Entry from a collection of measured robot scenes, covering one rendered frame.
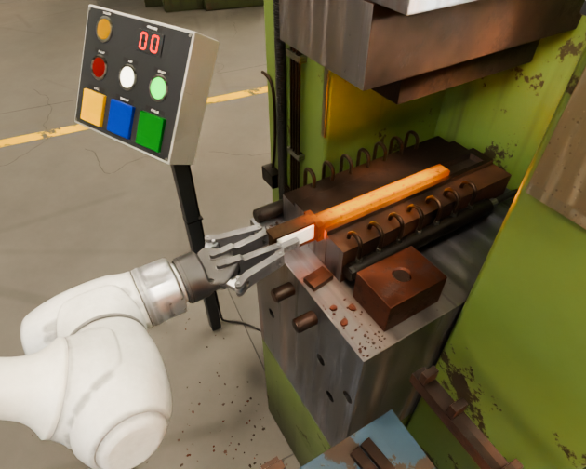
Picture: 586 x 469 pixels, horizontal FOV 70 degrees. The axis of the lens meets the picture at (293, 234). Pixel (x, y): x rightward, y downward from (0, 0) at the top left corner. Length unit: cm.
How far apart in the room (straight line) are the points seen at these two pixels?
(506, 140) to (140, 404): 86
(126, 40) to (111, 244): 137
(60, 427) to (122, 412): 7
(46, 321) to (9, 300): 163
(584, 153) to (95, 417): 54
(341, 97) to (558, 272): 50
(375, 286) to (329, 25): 38
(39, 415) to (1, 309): 174
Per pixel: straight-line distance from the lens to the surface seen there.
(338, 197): 81
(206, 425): 163
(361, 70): 53
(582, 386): 70
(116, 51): 112
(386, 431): 80
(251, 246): 70
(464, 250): 87
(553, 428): 78
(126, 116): 107
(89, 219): 249
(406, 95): 65
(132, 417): 47
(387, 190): 81
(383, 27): 52
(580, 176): 53
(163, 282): 62
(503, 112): 102
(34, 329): 64
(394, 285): 68
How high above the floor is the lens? 149
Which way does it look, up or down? 44 degrees down
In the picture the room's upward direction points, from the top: straight up
